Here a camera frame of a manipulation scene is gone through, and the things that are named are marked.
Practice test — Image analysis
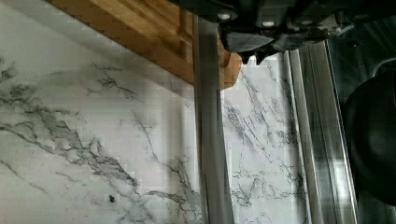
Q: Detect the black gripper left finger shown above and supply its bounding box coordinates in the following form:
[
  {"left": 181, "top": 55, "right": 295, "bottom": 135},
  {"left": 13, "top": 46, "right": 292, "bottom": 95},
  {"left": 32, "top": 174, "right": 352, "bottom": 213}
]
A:
[{"left": 219, "top": 29, "right": 275, "bottom": 64}]

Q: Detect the bamboo cutting board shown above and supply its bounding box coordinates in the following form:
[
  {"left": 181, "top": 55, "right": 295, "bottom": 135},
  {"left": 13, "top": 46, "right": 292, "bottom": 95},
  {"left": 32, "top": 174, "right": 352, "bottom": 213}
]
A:
[{"left": 46, "top": 0, "right": 243, "bottom": 91}]

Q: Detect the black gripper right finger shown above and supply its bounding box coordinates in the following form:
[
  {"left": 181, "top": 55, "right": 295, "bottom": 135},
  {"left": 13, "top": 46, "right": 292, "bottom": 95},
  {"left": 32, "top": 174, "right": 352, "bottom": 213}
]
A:
[{"left": 254, "top": 29, "right": 338, "bottom": 65}]

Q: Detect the silver toaster oven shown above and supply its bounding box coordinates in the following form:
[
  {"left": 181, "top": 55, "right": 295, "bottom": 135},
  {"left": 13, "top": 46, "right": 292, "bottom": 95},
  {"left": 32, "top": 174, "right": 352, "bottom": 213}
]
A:
[{"left": 329, "top": 16, "right": 396, "bottom": 224}]

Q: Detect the black bowl in oven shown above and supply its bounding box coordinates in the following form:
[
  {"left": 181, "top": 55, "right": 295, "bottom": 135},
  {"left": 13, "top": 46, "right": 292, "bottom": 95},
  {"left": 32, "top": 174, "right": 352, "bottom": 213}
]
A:
[{"left": 343, "top": 72, "right": 396, "bottom": 205}]

